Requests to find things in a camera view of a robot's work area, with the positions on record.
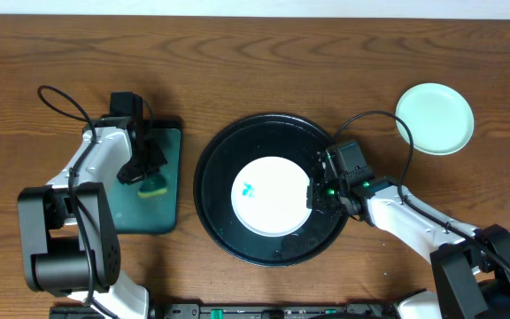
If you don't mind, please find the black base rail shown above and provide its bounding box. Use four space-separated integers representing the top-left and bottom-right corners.
48 302 400 319

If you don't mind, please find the white plate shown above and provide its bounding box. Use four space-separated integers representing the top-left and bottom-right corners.
230 156 312 237

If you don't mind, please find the mint green plate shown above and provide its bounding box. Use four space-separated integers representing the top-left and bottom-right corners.
395 83 475 156

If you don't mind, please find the round black tray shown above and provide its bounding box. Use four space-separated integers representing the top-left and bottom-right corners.
193 113 348 267

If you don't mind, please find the black rectangular sponge tray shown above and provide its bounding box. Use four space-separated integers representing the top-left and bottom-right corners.
107 117 182 235

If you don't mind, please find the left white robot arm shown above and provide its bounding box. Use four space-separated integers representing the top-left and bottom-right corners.
18 91 167 319

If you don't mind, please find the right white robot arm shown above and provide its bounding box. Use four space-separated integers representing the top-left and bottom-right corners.
307 142 510 318

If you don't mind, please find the green yellow sponge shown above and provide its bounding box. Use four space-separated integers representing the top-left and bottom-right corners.
137 174 168 198

